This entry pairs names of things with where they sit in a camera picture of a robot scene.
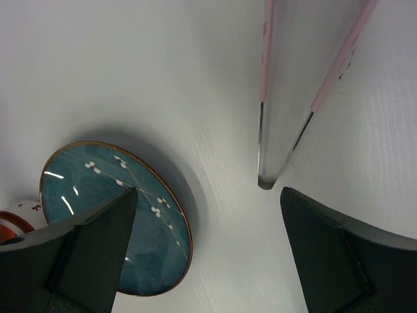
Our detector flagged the round steel lunch box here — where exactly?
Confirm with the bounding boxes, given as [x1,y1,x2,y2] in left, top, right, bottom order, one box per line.
[1,200,48,242]

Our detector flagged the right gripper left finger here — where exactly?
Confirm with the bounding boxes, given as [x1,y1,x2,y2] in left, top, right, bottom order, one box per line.
[1,188,138,312]

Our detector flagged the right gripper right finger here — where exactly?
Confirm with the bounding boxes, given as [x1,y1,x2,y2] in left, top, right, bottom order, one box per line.
[280,187,416,312]

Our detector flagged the pink steel tongs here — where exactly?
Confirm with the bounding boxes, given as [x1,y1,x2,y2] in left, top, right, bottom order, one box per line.
[257,1,379,190]

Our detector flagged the blue ceramic plate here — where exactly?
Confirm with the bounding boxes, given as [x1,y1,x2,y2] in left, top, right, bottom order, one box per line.
[39,141,193,297]

